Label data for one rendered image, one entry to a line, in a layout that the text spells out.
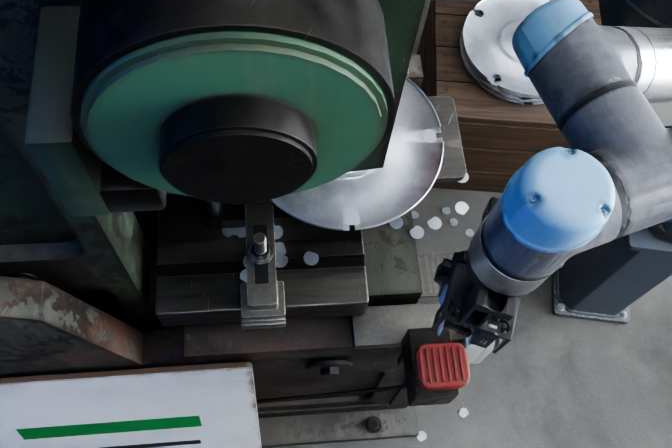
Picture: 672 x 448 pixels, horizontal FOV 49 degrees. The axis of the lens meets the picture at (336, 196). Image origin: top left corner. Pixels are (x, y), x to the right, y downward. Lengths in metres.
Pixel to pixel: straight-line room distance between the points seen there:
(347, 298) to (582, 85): 0.52
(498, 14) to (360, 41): 1.40
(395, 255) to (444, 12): 0.81
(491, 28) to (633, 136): 1.13
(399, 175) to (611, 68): 0.45
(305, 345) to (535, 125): 0.81
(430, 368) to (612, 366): 0.97
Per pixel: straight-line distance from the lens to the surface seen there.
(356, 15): 0.40
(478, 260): 0.67
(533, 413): 1.81
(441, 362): 0.99
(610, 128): 0.65
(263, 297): 1.00
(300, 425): 1.69
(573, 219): 0.56
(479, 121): 1.66
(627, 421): 1.89
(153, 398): 1.24
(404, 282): 1.13
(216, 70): 0.38
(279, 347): 1.12
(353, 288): 1.06
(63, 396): 1.24
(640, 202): 0.63
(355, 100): 0.41
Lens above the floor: 1.70
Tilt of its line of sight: 64 degrees down
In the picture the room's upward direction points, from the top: 8 degrees clockwise
